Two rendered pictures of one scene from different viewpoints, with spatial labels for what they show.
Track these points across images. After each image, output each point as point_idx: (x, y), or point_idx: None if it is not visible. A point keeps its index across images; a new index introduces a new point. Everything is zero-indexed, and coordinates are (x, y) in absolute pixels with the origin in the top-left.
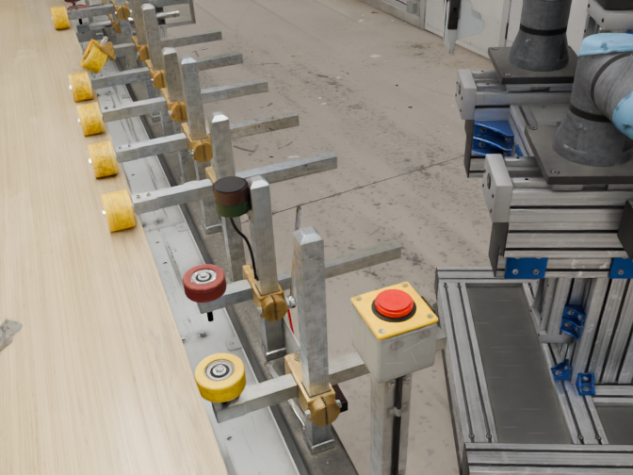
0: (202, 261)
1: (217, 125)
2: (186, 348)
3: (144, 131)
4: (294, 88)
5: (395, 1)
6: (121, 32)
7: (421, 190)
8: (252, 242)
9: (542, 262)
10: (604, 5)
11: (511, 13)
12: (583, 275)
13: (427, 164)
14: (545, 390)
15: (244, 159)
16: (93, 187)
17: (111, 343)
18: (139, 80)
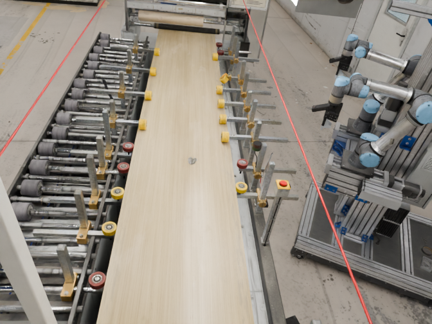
0: (239, 155)
1: (258, 124)
2: None
3: None
4: (287, 92)
5: None
6: (233, 67)
7: (320, 150)
8: (258, 158)
9: (335, 188)
10: (377, 123)
11: None
12: (347, 196)
13: (327, 140)
14: (330, 228)
15: (259, 117)
16: (218, 126)
17: (217, 171)
18: (236, 92)
